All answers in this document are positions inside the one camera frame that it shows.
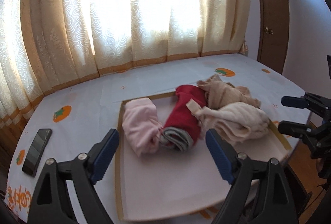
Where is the beige pink dotted garment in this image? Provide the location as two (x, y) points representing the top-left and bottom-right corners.
(186, 100), (270, 146)

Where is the red grey underwear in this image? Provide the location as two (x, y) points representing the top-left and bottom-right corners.
(160, 85), (206, 152)

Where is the light pink underwear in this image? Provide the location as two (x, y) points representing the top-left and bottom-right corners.
(122, 98), (163, 156)

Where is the dusty pink dotted underwear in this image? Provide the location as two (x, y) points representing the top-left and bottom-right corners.
(196, 75), (261, 109)

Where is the black smartphone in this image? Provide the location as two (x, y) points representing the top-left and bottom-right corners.
(22, 128), (53, 178)

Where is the brown wooden door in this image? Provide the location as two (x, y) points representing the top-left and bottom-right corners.
(257, 0), (289, 73)

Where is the shallow cardboard box tray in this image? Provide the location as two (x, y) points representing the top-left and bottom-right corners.
(114, 81), (293, 222)

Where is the white persimmon print tablecloth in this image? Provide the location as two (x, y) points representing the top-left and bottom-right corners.
(4, 53), (313, 223)

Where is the orange cream patterned curtain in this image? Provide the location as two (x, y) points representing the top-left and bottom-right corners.
(1, 0), (251, 131)

